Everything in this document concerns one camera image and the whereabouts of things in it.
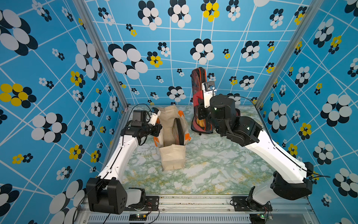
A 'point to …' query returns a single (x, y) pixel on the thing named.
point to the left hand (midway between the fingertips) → (162, 125)
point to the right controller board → (257, 218)
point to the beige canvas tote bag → (173, 157)
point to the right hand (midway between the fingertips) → (204, 97)
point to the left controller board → (137, 217)
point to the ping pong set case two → (237, 112)
